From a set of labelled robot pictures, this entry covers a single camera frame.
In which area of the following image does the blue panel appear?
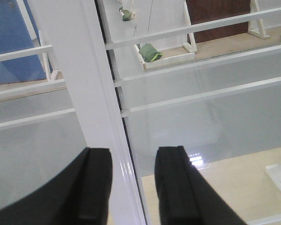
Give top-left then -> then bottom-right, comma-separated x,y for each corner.
0,0 -> 46,85

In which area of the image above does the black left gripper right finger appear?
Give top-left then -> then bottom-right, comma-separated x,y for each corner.
155,146 -> 245,225

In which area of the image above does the light wooden platform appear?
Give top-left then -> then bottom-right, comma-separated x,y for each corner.
132,143 -> 281,225

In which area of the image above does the green sandbag in frame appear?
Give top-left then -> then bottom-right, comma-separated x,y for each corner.
139,44 -> 163,62

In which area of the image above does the small distant green sandbag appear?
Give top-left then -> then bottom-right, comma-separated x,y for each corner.
119,7 -> 133,22

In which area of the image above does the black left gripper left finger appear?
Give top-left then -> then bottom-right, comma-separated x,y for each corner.
0,147 -> 113,225

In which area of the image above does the white wooden floor frame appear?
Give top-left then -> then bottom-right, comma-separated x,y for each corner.
134,0 -> 197,71

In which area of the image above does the white framed transparent sliding door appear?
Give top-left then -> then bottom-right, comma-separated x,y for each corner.
0,0 -> 281,225

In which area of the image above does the brown wooden panel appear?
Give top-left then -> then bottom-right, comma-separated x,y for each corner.
186,0 -> 251,43

